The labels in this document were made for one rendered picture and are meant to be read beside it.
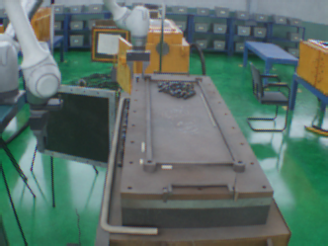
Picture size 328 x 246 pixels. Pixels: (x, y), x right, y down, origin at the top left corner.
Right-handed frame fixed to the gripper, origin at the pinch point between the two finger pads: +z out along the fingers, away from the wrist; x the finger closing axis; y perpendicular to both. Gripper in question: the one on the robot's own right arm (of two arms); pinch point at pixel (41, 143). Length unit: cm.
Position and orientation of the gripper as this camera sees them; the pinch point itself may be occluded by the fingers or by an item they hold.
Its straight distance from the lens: 136.0
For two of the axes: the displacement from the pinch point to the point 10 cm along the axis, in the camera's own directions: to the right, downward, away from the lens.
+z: -0.5, 9.3, 3.6
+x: 0.9, 3.7, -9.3
